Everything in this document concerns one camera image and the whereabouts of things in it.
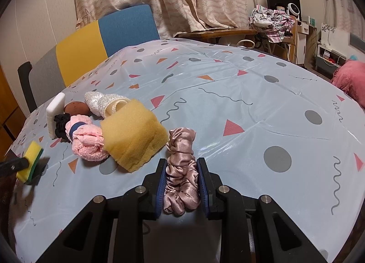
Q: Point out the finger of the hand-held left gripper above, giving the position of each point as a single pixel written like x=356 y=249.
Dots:
x=14 y=166

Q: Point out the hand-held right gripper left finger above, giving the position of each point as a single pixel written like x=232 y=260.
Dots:
x=161 y=189

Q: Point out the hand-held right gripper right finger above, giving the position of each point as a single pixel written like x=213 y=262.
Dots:
x=204 y=189

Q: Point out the yellow green scouring sponge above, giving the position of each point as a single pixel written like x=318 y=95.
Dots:
x=31 y=153

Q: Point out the pink satin scrunchie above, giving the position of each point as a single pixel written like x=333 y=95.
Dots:
x=181 y=171

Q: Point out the white foam sponge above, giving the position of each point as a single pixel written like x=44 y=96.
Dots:
x=54 y=109

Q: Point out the wooden wardrobe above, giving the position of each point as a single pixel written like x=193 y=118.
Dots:
x=7 y=109

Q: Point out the black scrunchie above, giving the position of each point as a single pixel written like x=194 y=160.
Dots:
x=60 y=126

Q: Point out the large yellow foam sponge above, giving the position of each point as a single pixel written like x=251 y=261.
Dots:
x=131 y=134

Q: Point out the pink towel with blue band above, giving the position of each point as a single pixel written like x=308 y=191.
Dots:
x=85 y=140

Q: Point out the brown makeup sponge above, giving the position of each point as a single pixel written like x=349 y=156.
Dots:
x=76 y=108

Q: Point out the white sparkly pouch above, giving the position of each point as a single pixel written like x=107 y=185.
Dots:
x=98 y=102

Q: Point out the patterned pale blue tablecloth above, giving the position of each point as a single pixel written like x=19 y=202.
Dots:
x=256 y=94

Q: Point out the wooden side table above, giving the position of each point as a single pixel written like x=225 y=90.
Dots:
x=216 y=33

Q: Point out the grey yellow blue chair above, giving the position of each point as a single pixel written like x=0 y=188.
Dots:
x=119 y=29

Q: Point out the pile of clothes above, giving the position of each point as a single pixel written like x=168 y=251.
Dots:
x=268 y=20

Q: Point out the white low shelf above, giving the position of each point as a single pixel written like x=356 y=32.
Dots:
x=328 y=57

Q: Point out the pink fluffy cushion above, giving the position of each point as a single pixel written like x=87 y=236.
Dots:
x=350 y=80

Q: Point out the white drawer box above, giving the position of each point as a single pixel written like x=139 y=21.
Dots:
x=302 y=27

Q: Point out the white round fan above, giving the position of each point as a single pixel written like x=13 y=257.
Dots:
x=293 y=9

